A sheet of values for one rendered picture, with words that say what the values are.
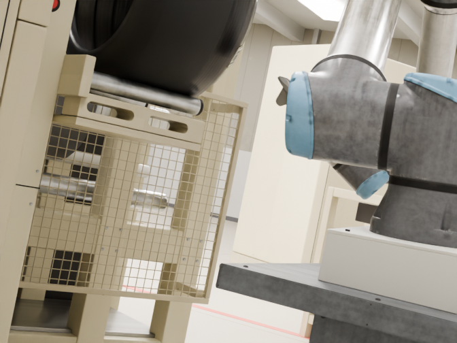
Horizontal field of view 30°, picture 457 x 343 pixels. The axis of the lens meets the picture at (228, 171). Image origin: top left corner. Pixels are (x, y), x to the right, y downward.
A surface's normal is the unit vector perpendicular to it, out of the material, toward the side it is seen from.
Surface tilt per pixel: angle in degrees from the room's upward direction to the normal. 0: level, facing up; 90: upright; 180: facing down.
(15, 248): 90
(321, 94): 68
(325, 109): 85
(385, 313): 90
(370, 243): 90
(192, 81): 141
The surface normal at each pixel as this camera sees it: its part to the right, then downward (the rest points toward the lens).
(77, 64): -0.79, -0.16
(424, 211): -0.29, -0.36
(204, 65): 0.32, 0.71
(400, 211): -0.60, -0.41
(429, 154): -0.40, -0.02
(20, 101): 0.58, 0.11
